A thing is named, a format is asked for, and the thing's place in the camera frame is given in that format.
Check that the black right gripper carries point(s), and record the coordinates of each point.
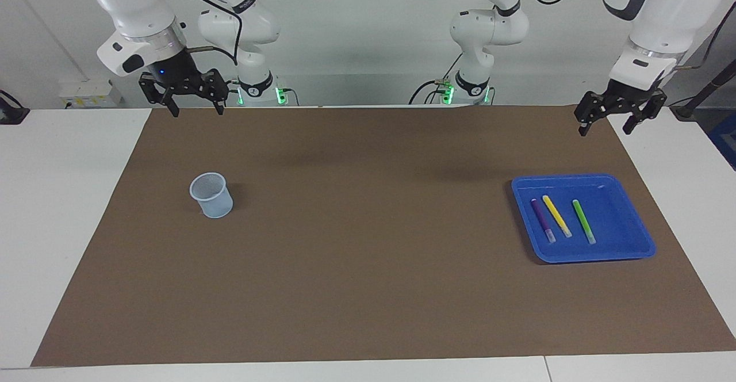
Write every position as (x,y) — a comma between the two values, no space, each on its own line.
(177,71)

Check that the yellow pen white cap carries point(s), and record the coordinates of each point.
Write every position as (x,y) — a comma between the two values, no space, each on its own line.
(556,215)

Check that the white power strip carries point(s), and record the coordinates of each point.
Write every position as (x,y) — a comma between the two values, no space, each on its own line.
(86,91)

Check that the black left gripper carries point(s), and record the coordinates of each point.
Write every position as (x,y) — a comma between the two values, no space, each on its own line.
(629,94)

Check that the brown table mat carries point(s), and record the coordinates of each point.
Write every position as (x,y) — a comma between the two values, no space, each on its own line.
(368,255)

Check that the black clamp mount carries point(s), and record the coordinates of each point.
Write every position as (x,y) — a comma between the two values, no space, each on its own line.
(11,111)

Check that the blue box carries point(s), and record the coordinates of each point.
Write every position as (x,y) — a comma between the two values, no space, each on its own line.
(725,146)

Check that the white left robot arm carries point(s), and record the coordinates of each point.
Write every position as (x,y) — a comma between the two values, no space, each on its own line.
(667,19)

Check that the purple pen white cap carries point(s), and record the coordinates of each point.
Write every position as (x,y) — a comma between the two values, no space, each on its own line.
(542,220)

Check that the blue plastic tray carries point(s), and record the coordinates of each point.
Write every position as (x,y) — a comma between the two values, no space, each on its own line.
(615,226)

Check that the clear plastic cup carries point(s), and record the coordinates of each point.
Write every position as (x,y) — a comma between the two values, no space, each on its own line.
(217,208)

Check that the black stand pole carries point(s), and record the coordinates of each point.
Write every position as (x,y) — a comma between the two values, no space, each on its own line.
(704,91)

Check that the green pen white cap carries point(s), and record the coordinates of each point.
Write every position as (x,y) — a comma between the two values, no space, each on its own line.
(583,221)

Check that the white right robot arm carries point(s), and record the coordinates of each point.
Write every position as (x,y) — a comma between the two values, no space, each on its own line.
(138,8)

